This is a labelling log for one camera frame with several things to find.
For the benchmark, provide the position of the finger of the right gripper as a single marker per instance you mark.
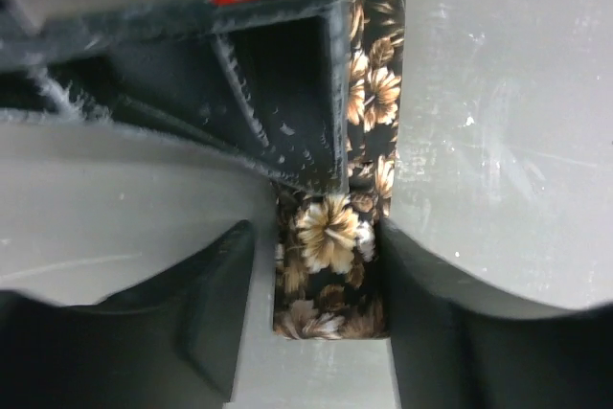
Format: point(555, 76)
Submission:
point(264, 82)

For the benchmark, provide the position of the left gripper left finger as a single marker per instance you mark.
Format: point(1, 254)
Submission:
point(170, 341)

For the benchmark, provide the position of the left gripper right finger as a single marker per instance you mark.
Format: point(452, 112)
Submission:
point(460, 342)

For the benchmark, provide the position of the brown floral tie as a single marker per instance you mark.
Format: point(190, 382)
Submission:
point(328, 270)

